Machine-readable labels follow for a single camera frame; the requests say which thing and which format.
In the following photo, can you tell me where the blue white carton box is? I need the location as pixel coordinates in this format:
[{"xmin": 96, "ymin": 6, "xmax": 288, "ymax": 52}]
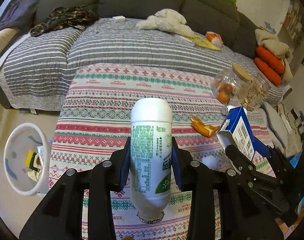
[{"xmin": 217, "ymin": 107, "xmax": 271, "ymax": 161}]

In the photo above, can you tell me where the yellow green sponge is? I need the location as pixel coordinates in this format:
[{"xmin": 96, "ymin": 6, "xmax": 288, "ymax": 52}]
[{"xmin": 25, "ymin": 150, "xmax": 36, "ymax": 170}]

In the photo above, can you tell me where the white yogurt drink bottle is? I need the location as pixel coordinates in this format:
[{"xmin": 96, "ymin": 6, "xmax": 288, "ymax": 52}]
[{"xmin": 130, "ymin": 98, "xmax": 173, "ymax": 224}]

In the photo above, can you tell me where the white patterned trash bin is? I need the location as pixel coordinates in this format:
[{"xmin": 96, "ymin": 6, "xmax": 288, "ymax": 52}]
[{"xmin": 4, "ymin": 122, "xmax": 51, "ymax": 196}]

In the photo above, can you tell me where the glass jar of snacks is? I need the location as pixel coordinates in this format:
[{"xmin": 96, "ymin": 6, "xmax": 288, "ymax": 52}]
[{"xmin": 240, "ymin": 73, "xmax": 270, "ymax": 112}]

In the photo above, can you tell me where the glass jar with cork lid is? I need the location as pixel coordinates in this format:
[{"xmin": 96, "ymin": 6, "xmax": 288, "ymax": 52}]
[{"xmin": 211, "ymin": 63, "xmax": 253, "ymax": 106}]

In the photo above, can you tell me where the lower orange cushion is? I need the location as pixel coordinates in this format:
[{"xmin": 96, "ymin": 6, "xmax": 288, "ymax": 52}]
[{"xmin": 254, "ymin": 57, "xmax": 281, "ymax": 86}]

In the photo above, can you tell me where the orange cushion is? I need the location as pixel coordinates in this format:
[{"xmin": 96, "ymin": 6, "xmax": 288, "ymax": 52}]
[
  {"xmin": 256, "ymin": 46, "xmax": 285, "ymax": 76},
  {"xmin": 254, "ymin": 57, "xmax": 281, "ymax": 86}
]

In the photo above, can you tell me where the upper orange cushion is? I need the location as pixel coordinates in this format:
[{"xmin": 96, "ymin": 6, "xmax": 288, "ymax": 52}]
[{"xmin": 256, "ymin": 46, "xmax": 285, "ymax": 76}]

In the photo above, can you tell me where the patterned tablecloth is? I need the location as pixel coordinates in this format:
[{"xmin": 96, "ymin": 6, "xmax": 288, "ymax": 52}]
[{"xmin": 49, "ymin": 63, "xmax": 232, "ymax": 239}]

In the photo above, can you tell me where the beige fleece blanket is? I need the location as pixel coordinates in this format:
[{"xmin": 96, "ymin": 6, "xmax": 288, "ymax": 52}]
[{"xmin": 255, "ymin": 29, "xmax": 293, "ymax": 84}]

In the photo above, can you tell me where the orange white snack bag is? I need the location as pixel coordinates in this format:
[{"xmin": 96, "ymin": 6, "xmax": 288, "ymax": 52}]
[{"xmin": 206, "ymin": 31, "xmax": 224, "ymax": 48}]

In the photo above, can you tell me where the yellow book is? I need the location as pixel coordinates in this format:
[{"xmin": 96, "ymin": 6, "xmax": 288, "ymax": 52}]
[{"xmin": 186, "ymin": 35, "xmax": 221, "ymax": 51}]

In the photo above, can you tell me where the grey striped sofa cover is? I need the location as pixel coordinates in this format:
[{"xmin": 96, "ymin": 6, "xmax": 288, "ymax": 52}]
[{"xmin": 0, "ymin": 17, "xmax": 284, "ymax": 112}]

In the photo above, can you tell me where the bookshelf with books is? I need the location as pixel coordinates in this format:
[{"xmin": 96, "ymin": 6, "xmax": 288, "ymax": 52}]
[{"xmin": 283, "ymin": 0, "xmax": 304, "ymax": 48}]

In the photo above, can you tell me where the white plush toy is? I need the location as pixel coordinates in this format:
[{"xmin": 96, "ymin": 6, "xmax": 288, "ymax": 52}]
[{"xmin": 136, "ymin": 8, "xmax": 194, "ymax": 38}]

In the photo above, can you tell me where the dark grey sofa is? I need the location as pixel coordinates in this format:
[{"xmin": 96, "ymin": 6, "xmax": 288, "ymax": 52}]
[{"xmin": 0, "ymin": 0, "xmax": 262, "ymax": 110}]

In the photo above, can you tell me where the white power adapter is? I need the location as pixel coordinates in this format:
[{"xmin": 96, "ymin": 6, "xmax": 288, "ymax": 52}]
[{"xmin": 112, "ymin": 16, "xmax": 126, "ymax": 23}]

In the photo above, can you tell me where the dark plaid shirt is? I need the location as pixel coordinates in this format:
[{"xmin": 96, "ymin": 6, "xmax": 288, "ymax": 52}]
[{"xmin": 30, "ymin": 7, "xmax": 99, "ymax": 37}]

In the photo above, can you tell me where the purple grey jacket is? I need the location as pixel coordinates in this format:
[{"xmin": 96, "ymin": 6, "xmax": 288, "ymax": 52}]
[{"xmin": 0, "ymin": 0, "xmax": 39, "ymax": 31}]

